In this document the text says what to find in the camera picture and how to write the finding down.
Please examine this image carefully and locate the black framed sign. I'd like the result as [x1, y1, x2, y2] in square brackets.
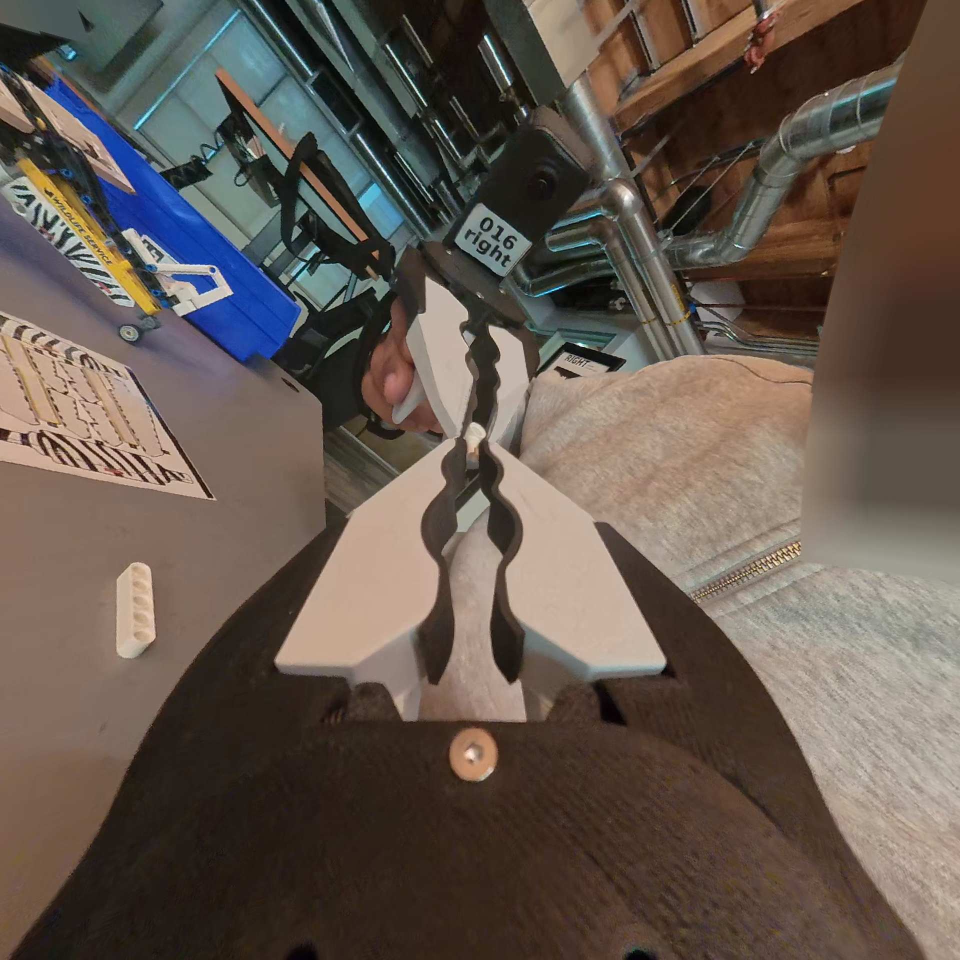
[537, 346, 628, 381]

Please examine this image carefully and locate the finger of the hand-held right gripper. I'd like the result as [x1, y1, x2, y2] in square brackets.
[486, 328, 539, 457]
[408, 274, 481, 441]

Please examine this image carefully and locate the thick white straight lego beam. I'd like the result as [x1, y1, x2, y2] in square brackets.
[115, 561, 156, 660]

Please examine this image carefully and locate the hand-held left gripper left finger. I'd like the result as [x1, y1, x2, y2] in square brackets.
[274, 438, 460, 721]

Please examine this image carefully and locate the blue plastic bin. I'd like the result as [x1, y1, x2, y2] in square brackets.
[43, 75, 303, 366]

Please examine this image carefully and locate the person's right hand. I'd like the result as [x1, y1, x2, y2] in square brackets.
[360, 330, 447, 438]

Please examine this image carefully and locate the silver metal pipe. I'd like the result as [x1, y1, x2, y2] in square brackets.
[547, 75, 706, 361]

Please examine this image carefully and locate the yellow lego vehicle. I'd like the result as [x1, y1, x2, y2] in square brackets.
[0, 66, 235, 346]

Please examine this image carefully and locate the zebra sticker sheet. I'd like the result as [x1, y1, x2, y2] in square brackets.
[0, 311, 216, 502]

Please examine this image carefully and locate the silver spiral air duct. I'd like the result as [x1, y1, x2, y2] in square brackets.
[666, 58, 905, 273]

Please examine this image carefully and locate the wooden-edged background desk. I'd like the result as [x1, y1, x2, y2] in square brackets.
[215, 67, 385, 273]

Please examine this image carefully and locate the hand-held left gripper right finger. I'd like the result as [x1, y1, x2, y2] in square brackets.
[477, 438, 669, 721]

